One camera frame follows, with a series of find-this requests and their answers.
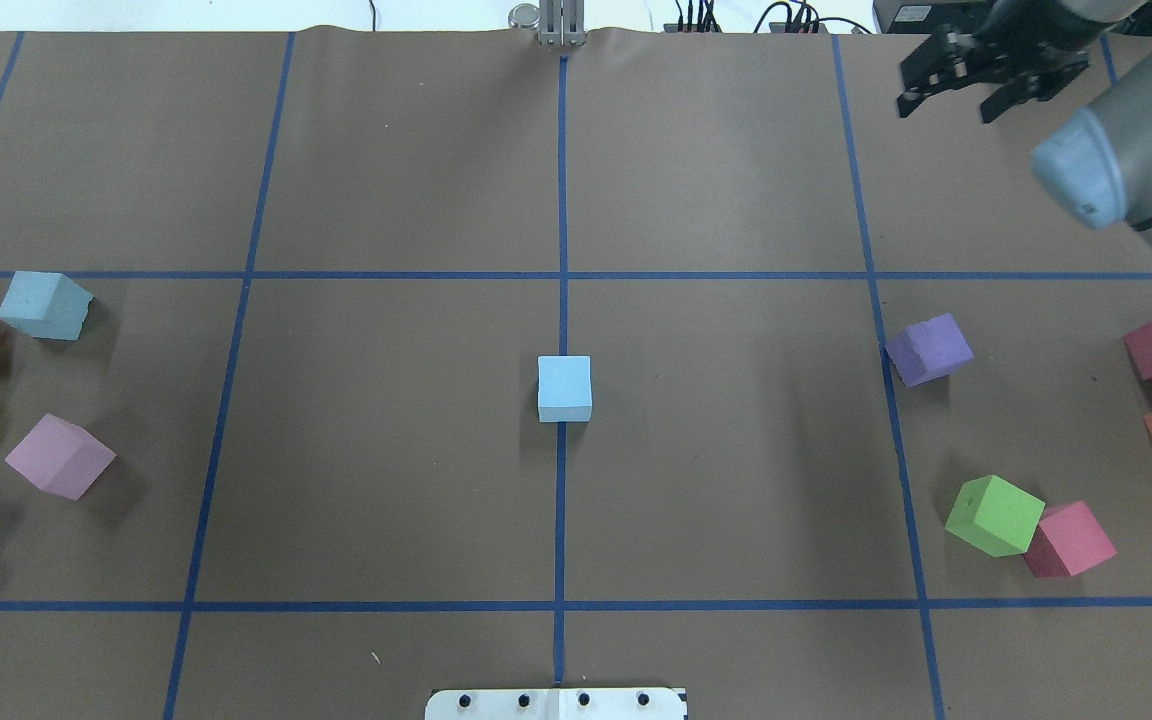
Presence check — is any lilac foam block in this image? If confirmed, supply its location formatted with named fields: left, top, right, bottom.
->
left=5, top=414, right=116, bottom=501

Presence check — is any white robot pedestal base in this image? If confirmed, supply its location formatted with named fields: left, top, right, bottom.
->
left=424, top=687, right=689, bottom=719

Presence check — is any light blue foam block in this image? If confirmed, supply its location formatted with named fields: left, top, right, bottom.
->
left=538, top=355, right=593, bottom=423
left=0, top=270, right=93, bottom=341

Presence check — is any black power strip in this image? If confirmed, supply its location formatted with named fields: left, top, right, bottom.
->
left=660, top=15, right=790, bottom=35

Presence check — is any green foam block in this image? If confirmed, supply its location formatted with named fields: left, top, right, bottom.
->
left=945, top=475, right=1046, bottom=558

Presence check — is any small metal cylinder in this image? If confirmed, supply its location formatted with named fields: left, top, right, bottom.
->
left=507, top=3, right=541, bottom=29

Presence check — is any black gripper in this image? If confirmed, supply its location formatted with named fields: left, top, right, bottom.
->
left=896, top=20, right=1092, bottom=124

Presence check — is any purple foam block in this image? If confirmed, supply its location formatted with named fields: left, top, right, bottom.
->
left=884, top=313, right=975, bottom=387

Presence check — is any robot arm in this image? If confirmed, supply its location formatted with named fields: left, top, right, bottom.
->
left=896, top=1, right=1152, bottom=249

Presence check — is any pink foam block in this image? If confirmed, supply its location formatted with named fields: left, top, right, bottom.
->
left=1023, top=500, right=1117, bottom=578

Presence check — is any aluminium frame post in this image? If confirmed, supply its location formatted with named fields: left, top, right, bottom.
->
left=536, top=0, right=588, bottom=47

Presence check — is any black laptop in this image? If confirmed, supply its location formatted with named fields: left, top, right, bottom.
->
left=872, top=0, right=995, bottom=35

